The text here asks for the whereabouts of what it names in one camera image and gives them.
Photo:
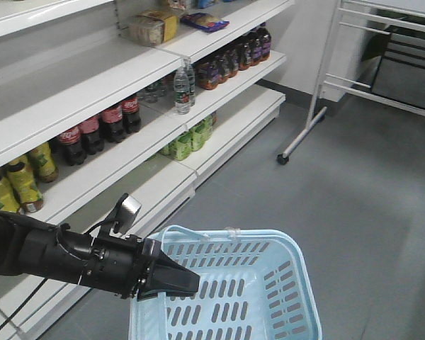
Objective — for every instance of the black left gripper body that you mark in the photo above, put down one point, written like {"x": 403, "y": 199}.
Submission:
{"x": 122, "y": 266}

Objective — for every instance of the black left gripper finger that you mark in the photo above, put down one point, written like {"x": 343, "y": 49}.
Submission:
{"x": 161, "y": 274}

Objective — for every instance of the light blue plastic basket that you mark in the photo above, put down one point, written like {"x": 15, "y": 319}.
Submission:
{"x": 253, "y": 285}

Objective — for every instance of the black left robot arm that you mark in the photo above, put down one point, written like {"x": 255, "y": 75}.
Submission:
{"x": 30, "y": 246}

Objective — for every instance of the plastic cola bottle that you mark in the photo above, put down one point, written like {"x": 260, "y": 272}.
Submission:
{"x": 112, "y": 122}
{"x": 131, "y": 114}
{"x": 70, "y": 143}
{"x": 91, "y": 138}

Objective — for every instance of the white metal shelf unit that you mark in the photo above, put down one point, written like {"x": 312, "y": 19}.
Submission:
{"x": 87, "y": 114}

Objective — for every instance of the clear water bottle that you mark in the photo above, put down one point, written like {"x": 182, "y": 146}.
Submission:
{"x": 181, "y": 91}

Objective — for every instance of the clear cookie tray box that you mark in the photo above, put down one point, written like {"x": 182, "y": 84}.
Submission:
{"x": 152, "y": 28}

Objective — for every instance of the biscuit package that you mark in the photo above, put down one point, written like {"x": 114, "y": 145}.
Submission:
{"x": 204, "y": 22}

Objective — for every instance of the white rolling whiteboard stand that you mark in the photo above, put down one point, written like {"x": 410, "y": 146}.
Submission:
{"x": 335, "y": 49}

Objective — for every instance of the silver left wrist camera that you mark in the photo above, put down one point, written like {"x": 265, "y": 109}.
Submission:
{"x": 123, "y": 215}

